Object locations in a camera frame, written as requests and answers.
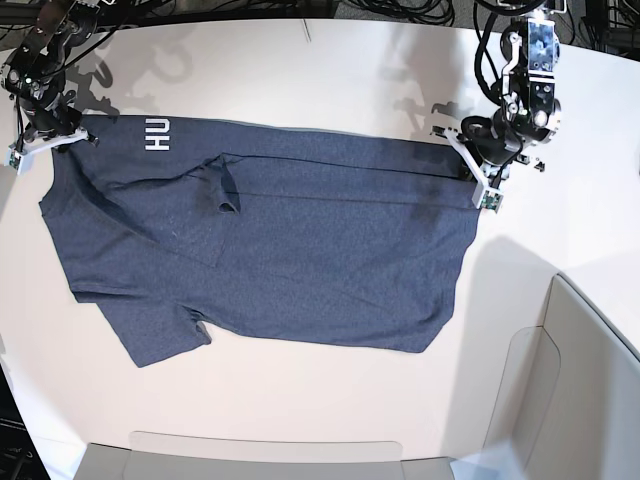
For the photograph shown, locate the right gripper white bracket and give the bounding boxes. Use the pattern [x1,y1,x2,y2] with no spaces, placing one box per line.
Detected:
[8,127,99,165]

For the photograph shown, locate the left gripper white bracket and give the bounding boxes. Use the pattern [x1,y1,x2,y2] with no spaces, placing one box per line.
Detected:
[429,124,547,214]

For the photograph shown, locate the dark blue t-shirt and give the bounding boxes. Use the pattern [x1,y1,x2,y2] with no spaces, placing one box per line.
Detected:
[40,116,479,367]

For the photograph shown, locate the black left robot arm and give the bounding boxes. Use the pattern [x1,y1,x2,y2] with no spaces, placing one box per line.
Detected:
[432,1,568,212]

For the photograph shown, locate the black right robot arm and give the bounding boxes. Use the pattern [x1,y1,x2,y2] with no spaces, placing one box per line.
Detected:
[1,1,107,175]

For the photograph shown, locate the grey right side partition panel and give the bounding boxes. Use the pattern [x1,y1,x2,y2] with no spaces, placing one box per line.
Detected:
[482,273,640,480]

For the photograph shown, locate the grey partition panel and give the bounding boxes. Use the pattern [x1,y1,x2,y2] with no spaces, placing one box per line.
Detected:
[482,273,640,480]
[75,432,467,479]

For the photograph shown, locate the grey front partition panel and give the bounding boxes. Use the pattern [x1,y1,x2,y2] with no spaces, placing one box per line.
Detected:
[75,432,467,479]

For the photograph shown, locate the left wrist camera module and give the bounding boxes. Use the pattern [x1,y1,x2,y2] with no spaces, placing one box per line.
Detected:
[472,184,504,213]

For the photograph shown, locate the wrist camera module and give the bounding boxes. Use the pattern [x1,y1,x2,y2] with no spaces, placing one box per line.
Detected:
[472,184,504,213]
[3,147,33,175]

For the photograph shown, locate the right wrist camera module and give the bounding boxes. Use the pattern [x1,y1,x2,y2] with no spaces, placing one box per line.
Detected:
[3,147,33,175]

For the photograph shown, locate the clear acrylic right panel bracket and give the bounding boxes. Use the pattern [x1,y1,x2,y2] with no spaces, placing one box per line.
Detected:
[484,326,561,463]

